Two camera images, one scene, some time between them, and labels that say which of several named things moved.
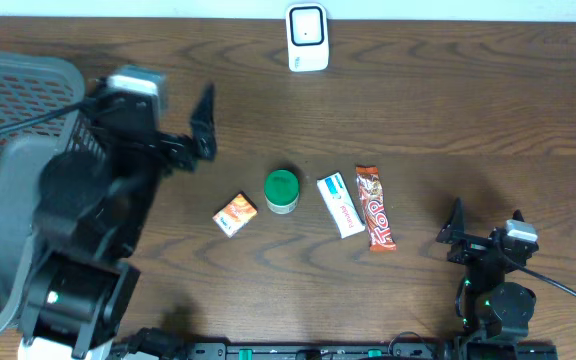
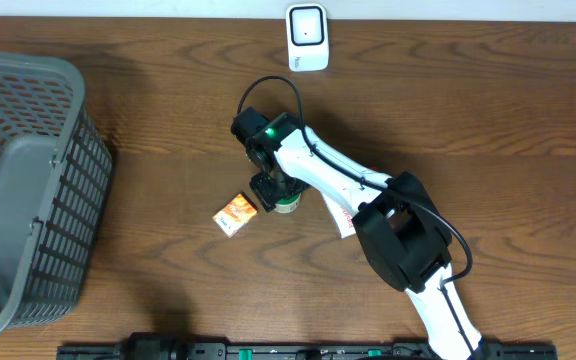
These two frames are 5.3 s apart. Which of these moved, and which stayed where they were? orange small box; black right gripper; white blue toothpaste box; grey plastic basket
Moved: black right gripper
Stayed: grey plastic basket; white blue toothpaste box; orange small box
